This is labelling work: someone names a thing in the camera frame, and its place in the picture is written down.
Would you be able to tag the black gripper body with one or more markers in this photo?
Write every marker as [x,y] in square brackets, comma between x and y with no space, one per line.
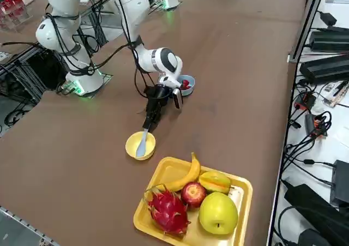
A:
[156,98]

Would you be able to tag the light blue plastic spoon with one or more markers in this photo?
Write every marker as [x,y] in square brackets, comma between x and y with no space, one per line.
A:
[141,147]

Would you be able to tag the red toy strawberry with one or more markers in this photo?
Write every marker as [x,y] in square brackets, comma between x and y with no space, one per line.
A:
[184,82]
[187,85]

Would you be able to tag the small yellow bowl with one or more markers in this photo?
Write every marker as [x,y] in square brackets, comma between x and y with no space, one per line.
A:
[132,147]

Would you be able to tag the small blue bowl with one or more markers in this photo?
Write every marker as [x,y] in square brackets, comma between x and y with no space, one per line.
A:
[191,90]

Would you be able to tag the yellow plastic tray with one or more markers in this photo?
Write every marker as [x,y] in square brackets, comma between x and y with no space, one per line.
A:
[169,167]

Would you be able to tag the yellow banana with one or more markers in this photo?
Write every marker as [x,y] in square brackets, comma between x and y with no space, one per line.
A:
[188,175]

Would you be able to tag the red apple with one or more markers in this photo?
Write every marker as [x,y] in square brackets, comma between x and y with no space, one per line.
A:
[193,194]

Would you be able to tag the yellow green starfruit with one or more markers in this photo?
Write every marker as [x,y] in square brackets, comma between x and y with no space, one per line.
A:
[215,182]

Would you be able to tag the pink dragon fruit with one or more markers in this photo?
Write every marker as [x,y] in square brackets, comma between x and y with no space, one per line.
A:
[169,212]

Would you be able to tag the green apple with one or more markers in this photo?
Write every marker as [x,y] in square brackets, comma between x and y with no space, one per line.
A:
[218,213]

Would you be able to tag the red black electronic device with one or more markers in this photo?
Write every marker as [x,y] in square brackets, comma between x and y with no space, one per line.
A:
[305,100]

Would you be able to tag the orange black electronic device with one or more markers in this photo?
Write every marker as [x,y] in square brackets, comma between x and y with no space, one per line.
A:
[316,128]

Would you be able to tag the long black power supply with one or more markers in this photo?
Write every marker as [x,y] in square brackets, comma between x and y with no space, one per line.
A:
[324,67]
[330,41]

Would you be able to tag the clear acrylic rack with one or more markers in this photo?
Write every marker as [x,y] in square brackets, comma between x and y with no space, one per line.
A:
[11,6]

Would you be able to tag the bare circuit board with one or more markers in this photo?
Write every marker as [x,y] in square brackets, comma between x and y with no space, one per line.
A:
[334,93]

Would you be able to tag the large black case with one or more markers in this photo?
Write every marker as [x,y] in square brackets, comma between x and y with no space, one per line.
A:
[313,210]

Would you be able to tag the small black adapter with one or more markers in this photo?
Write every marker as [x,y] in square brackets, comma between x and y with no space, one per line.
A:
[328,18]

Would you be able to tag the black box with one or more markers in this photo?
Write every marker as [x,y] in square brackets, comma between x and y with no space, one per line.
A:
[340,183]

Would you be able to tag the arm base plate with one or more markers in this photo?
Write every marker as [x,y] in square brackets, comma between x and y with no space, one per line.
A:
[106,78]
[178,5]

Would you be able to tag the aluminium camera post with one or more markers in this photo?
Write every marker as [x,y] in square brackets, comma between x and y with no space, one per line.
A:
[305,25]

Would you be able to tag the aluminium rail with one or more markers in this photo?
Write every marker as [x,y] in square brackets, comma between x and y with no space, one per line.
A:
[16,224]

